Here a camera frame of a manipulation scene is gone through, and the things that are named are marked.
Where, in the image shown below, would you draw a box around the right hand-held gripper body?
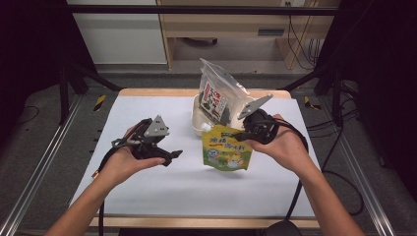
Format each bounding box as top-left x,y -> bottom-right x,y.
237,93 -> 280,146

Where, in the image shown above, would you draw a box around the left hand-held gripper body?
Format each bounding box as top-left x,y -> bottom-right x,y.
110,114 -> 170,161

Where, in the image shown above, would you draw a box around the yellow spouted pouch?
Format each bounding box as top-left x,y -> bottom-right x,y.
200,122 -> 255,172

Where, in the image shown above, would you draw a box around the white plastic container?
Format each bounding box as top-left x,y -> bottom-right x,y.
191,92 -> 261,138

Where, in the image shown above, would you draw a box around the clear bag of dried seaweed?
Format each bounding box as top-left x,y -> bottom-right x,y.
198,57 -> 254,128

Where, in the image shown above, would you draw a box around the person's left hand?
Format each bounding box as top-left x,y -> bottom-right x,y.
95,125 -> 167,190

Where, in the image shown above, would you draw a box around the person's right hand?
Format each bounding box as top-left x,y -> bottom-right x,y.
246,113 -> 317,174

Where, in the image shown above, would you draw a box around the white table mat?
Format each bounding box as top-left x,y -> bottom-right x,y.
70,95 -> 321,218

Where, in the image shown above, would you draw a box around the yellow black tape strip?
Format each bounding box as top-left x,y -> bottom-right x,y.
93,94 -> 107,112
303,95 -> 323,111

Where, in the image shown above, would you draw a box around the wooden table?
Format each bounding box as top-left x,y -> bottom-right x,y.
89,88 -> 321,230

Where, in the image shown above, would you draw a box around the black metal stand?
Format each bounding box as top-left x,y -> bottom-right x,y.
58,61 -> 123,126
280,63 -> 346,128

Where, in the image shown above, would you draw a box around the dark chair base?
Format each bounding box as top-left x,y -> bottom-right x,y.
181,36 -> 218,46

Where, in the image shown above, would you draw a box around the white cabinet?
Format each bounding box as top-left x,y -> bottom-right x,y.
66,0 -> 169,66

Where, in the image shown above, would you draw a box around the light wooden desk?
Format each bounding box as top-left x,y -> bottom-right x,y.
155,0 -> 342,71

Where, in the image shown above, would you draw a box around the black curtain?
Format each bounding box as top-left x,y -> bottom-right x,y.
314,0 -> 417,201
0,0 -> 97,151

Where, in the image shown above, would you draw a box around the black floor cables bundle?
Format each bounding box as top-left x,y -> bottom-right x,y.
305,97 -> 360,140

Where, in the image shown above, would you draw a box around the right hand-held gripper cable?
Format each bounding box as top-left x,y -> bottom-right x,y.
255,118 -> 310,221

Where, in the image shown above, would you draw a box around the hand-held gripper cable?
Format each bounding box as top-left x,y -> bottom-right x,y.
255,118 -> 310,221
91,118 -> 152,236

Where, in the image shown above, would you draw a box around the left hand-held gripper cable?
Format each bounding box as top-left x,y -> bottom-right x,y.
91,118 -> 152,236

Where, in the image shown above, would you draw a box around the black wall cables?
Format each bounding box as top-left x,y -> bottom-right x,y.
285,2 -> 327,71

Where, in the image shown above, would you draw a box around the aluminium floor rail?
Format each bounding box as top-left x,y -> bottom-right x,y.
0,93 -> 84,236
318,95 -> 396,236

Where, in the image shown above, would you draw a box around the thin black floor cable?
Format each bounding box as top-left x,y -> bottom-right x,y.
19,104 -> 40,125

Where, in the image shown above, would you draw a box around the black looped floor cable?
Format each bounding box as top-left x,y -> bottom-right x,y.
320,129 -> 365,216

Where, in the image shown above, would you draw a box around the black horizontal frame bar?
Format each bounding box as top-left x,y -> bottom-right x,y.
65,4 -> 340,16

